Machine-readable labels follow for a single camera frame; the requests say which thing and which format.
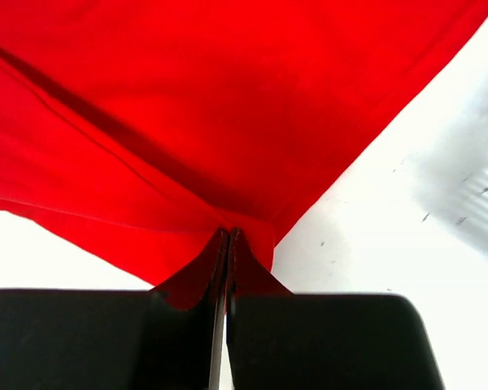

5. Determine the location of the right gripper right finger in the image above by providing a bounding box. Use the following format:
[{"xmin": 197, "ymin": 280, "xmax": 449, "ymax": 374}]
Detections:
[{"xmin": 227, "ymin": 229, "xmax": 443, "ymax": 389}]

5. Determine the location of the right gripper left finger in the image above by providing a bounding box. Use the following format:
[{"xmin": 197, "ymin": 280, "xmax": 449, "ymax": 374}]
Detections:
[{"xmin": 0, "ymin": 229, "xmax": 229, "ymax": 389}]

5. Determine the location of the red t shirt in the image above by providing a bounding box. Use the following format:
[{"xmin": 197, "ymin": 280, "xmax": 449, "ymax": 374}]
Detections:
[{"xmin": 0, "ymin": 0, "xmax": 488, "ymax": 312}]

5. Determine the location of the white plastic basket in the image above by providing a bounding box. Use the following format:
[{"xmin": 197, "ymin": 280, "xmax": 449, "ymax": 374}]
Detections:
[{"xmin": 442, "ymin": 137, "xmax": 488, "ymax": 255}]

